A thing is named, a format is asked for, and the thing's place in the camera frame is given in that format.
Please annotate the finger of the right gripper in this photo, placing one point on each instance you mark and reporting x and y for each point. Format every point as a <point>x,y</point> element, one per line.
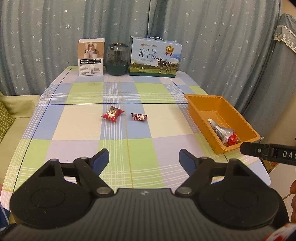
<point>262,151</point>

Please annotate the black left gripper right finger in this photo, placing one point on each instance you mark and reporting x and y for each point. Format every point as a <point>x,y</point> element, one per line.
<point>198,169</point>

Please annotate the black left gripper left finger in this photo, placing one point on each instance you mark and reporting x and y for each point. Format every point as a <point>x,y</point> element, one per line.
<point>89,169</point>

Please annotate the silver green snack bag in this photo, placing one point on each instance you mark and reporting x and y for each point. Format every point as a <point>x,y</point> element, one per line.
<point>223,133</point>

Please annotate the person's right hand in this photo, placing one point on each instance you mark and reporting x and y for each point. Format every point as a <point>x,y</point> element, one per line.
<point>293,204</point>

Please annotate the red pouch snack packet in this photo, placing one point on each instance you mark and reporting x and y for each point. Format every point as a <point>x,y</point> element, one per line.
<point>232,140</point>

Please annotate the orange plastic tray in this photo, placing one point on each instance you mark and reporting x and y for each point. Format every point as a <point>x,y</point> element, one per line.
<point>204,107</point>

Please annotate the checkered tablecloth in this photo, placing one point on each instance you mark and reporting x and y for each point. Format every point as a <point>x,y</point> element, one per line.
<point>67,124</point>

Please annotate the red santa snack packet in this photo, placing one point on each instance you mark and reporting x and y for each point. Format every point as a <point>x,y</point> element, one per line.
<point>112,114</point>

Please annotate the brown red candy wrapper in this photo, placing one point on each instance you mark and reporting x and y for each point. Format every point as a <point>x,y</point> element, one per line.
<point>139,117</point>

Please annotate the beige sofa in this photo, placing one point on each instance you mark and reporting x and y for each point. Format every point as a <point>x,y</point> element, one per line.
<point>21,109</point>

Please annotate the green zigzag cushion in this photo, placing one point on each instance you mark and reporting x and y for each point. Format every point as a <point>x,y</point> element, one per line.
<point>5,121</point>

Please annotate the blue star curtain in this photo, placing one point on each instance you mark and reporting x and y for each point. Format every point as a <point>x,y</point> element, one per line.
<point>228,46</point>

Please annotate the dark glass jar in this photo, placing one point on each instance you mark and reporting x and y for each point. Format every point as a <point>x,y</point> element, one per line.
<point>117,59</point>

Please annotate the white product box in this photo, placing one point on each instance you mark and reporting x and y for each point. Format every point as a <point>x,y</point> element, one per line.
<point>90,56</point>

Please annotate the blue milk carton box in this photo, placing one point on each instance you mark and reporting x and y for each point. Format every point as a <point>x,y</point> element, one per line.
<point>154,57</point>

